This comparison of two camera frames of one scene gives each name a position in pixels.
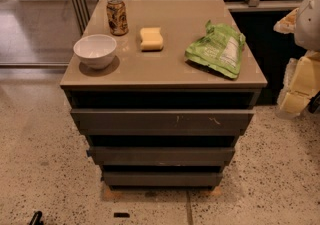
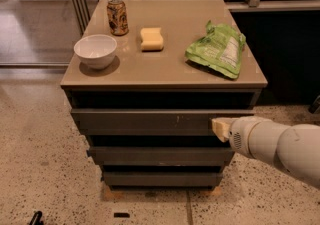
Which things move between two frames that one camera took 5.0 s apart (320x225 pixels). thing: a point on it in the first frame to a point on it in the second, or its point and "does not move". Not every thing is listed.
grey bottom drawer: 162,178 does not move
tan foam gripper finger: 300,84 to 221,126
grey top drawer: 163,121 does not move
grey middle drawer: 161,156 does not move
